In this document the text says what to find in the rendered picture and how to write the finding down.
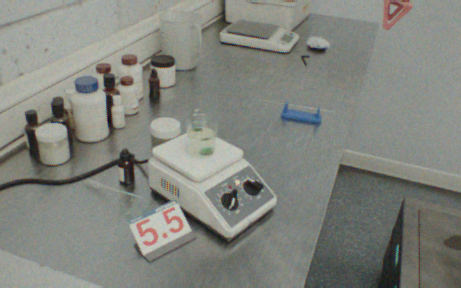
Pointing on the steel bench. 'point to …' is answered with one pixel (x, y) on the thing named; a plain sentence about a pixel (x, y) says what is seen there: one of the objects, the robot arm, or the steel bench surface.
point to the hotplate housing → (199, 204)
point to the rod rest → (301, 115)
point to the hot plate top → (180, 159)
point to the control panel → (238, 196)
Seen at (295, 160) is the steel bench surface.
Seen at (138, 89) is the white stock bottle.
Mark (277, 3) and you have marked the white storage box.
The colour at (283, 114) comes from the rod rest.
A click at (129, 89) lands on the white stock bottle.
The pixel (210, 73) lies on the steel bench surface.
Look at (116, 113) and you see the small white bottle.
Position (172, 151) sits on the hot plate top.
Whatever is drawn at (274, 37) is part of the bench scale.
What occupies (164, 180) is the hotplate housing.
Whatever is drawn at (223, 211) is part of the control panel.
